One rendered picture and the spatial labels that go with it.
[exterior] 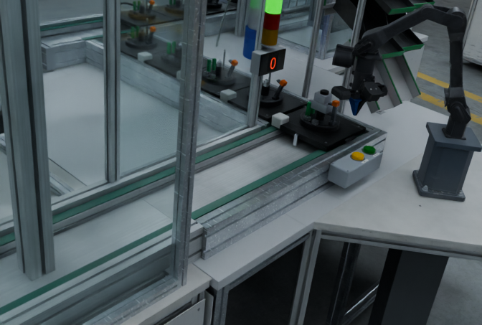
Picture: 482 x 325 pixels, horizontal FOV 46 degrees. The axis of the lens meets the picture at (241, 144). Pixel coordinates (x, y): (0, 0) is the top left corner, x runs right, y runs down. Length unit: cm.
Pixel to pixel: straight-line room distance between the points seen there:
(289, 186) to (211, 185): 23
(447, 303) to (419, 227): 120
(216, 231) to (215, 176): 29
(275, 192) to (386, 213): 38
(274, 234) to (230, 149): 36
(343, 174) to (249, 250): 42
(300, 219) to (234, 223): 25
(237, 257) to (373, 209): 50
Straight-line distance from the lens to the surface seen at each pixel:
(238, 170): 177
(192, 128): 118
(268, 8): 179
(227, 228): 150
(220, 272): 146
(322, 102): 196
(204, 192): 165
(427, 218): 185
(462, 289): 307
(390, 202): 187
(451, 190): 197
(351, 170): 179
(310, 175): 173
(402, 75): 237
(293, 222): 167
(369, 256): 307
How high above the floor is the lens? 181
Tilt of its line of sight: 28 degrees down
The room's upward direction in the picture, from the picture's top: 6 degrees clockwise
